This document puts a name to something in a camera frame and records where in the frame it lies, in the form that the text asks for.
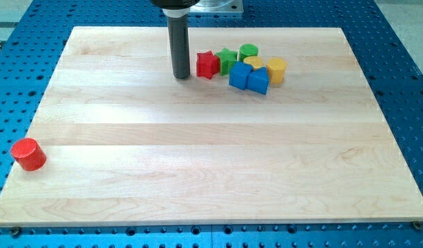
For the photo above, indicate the yellow cylinder block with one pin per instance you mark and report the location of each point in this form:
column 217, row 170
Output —
column 255, row 61

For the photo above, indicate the blue cube block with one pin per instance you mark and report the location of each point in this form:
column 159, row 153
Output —
column 238, row 75

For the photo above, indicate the yellow hexagon block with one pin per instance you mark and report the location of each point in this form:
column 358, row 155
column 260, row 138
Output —
column 276, row 70

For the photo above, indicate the red cylinder block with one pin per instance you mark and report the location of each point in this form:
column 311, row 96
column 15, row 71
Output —
column 28, row 153

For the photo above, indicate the board clamp screw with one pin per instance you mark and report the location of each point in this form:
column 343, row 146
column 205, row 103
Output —
column 417, row 225
column 15, row 232

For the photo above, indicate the right board clamp screw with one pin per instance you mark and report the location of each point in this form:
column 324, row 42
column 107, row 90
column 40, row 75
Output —
column 417, row 225

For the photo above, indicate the light wooden board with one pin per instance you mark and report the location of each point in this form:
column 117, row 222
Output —
column 128, row 144

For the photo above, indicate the green star block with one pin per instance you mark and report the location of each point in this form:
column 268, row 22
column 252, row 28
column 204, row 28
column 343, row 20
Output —
column 227, row 58

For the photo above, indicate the blue pentagon block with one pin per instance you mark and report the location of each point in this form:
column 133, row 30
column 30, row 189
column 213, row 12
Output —
column 258, row 81

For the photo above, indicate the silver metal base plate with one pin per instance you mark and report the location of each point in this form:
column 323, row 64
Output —
column 218, row 6

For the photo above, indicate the left board clamp screw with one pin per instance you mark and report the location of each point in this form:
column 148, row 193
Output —
column 15, row 232

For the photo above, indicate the green cylinder block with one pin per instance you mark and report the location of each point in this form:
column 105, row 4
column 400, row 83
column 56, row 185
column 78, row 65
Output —
column 247, row 50

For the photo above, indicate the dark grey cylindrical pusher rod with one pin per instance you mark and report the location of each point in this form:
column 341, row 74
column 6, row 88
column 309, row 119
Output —
column 179, row 42

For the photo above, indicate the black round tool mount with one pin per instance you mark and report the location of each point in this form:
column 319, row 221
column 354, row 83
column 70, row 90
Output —
column 174, row 4

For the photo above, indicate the red star block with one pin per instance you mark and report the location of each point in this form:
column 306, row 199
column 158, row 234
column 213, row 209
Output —
column 207, row 64

